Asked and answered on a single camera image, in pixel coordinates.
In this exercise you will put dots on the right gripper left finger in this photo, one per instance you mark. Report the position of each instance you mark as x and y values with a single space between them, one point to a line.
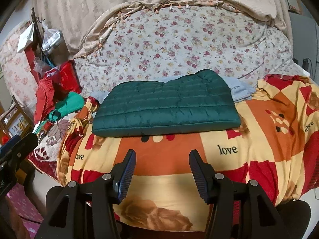
86 210

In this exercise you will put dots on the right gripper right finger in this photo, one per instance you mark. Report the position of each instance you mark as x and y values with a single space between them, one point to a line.
243 210

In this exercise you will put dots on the dark green puffer jacket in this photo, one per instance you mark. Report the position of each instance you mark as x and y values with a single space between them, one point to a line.
193 103

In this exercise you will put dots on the red white floral blanket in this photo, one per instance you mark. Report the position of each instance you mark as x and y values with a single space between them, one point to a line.
44 156

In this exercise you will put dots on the red padded jacket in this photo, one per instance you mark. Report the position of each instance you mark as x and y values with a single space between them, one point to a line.
45 95

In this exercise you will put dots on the red orange love blanket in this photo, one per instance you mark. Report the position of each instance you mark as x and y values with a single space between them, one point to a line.
276 145

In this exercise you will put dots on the teal green garment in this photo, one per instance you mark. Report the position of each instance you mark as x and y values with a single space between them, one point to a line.
71 103

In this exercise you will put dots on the white paper bag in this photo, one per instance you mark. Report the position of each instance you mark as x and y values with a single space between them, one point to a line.
26 38

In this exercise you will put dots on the light blue fleece garment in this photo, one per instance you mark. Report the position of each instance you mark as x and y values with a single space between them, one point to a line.
240 91

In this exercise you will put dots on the clear plastic bag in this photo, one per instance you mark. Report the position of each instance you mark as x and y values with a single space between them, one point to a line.
52 38

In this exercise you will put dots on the beige fringed bedspread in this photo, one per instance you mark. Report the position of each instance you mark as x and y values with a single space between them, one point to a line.
85 23

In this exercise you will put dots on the floral white quilt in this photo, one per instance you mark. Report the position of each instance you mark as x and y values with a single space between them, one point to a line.
179 41

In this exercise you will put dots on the white refrigerator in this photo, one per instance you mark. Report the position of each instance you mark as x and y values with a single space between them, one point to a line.
305 43

